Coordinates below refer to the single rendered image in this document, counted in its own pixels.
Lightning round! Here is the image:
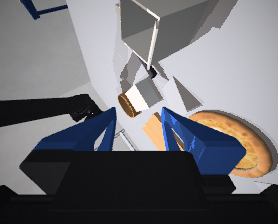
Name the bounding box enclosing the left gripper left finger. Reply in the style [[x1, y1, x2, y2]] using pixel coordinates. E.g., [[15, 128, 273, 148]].
[[32, 107, 117, 151]]

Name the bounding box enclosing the pizza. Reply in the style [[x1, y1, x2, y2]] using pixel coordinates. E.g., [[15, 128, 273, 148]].
[[188, 111, 273, 178]]

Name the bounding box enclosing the light wood cutting board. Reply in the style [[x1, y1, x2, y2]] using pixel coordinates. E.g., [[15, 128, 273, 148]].
[[142, 112, 184, 151]]

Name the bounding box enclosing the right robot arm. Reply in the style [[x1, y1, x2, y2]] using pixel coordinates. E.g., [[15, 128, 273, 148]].
[[0, 94, 101, 127]]

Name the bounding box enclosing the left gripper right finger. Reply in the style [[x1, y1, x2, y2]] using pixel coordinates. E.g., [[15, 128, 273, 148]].
[[161, 107, 247, 176]]

